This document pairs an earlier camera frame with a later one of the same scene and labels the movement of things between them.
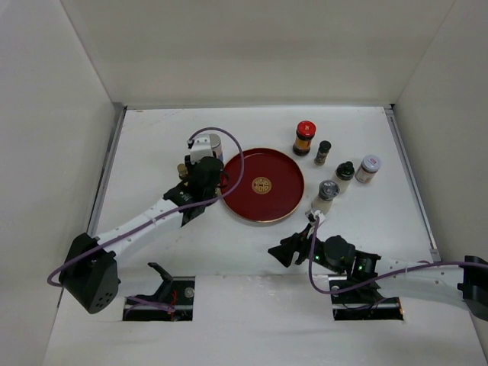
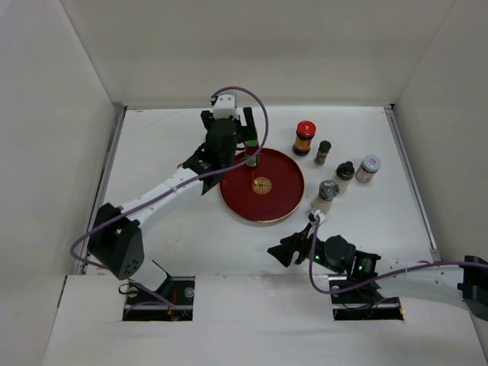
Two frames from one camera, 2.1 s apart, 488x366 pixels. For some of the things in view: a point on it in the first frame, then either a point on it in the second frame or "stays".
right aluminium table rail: [434, 250] stays
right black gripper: [297, 242] stays
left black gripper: [191, 168] → [249, 126]
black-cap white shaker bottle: [343, 175] stays
